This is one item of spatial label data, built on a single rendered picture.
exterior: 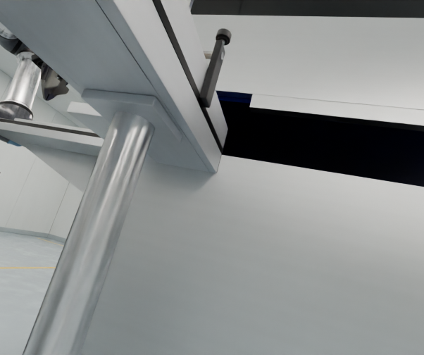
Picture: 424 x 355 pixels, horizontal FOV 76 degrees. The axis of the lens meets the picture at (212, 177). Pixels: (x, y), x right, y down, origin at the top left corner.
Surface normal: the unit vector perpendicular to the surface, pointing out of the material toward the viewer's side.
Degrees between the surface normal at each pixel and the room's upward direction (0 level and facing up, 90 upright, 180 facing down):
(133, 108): 180
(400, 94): 90
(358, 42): 90
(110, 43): 180
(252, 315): 90
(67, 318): 90
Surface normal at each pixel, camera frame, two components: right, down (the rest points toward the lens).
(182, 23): 0.95, 0.18
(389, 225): -0.21, -0.30
